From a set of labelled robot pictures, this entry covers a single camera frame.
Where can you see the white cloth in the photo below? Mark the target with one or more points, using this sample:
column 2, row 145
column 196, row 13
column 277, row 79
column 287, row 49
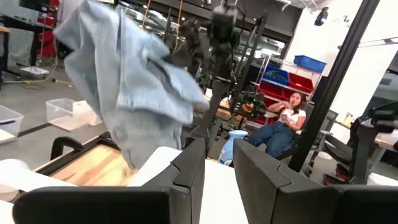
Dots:
column 217, row 193
column 21, row 177

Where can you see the black metal frame post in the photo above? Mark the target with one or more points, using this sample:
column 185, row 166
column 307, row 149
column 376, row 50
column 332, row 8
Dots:
column 335, row 77

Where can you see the person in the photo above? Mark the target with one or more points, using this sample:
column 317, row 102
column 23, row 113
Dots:
column 280, row 133

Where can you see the black office chair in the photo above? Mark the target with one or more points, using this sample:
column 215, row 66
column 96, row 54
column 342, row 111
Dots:
column 323, row 130

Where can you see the blue water jug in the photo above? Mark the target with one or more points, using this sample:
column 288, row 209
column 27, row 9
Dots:
column 228, row 149

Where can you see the blue plastic bin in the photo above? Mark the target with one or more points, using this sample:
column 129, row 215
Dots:
column 309, row 63
column 276, row 75

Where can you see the black ceiling camera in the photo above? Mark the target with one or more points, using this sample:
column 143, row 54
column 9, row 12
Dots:
column 321, row 17

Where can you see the clear plastic storage bin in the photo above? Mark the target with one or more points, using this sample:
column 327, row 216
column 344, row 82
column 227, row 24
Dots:
column 9, row 124
column 62, row 113

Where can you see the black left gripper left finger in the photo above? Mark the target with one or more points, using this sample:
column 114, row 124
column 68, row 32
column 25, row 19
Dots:
column 124, row 205

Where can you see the black desk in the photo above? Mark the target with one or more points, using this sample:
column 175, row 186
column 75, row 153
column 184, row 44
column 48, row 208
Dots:
column 18, row 25

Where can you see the red plastic bin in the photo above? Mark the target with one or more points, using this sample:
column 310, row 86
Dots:
column 300, row 82

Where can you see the white floor tray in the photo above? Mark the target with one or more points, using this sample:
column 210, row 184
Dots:
column 34, row 72

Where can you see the grey office chair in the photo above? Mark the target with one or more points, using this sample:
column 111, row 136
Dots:
column 339, row 152

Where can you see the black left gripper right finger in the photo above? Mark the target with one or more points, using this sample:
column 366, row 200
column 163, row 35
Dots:
column 280, row 202

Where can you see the light blue denim jeans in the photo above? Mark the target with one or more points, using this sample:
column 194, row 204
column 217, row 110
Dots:
column 124, row 77

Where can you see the metal shelf rack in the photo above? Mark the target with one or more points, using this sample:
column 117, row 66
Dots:
column 264, row 93

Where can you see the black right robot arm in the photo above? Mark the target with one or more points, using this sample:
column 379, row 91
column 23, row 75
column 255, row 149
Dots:
column 224, row 46

